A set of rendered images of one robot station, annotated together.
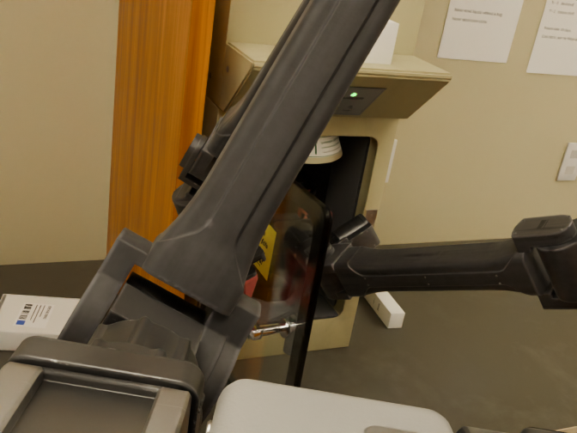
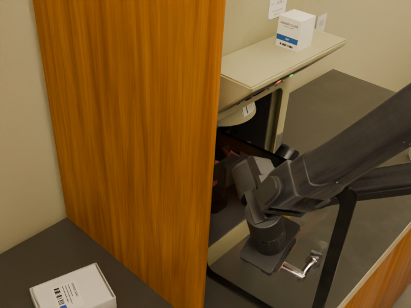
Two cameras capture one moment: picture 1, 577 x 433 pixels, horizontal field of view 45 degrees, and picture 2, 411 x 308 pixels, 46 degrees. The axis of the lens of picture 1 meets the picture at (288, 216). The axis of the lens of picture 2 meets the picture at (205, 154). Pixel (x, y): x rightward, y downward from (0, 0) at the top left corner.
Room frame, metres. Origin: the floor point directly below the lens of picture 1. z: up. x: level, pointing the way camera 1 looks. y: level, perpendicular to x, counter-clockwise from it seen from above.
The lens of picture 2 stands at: (0.29, 0.42, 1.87)
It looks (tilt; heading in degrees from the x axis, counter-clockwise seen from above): 35 degrees down; 337
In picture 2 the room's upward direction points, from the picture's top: 3 degrees clockwise
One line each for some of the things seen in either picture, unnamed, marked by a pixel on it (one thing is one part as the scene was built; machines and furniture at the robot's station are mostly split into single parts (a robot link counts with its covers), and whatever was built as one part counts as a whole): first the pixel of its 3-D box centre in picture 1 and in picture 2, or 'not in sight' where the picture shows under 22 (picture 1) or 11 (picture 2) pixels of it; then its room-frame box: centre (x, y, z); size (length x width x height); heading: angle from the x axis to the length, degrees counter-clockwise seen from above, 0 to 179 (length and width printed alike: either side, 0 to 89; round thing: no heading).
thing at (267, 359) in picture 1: (251, 292); (262, 238); (0.87, 0.03, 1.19); 0.30 x 0.01 x 0.40; 32
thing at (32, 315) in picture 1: (41, 323); (73, 298); (1.04, 0.40, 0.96); 0.16 x 0.12 x 0.04; 101
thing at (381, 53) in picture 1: (372, 39); (295, 30); (1.05, -0.08, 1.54); 0.05 x 0.05 x 0.06; 26
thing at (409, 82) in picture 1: (336, 91); (276, 75); (1.03, -0.04, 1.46); 0.32 x 0.12 x 0.10; 116
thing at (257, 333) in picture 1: (255, 316); (288, 261); (0.80, 0.02, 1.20); 0.10 x 0.05 x 0.03; 32
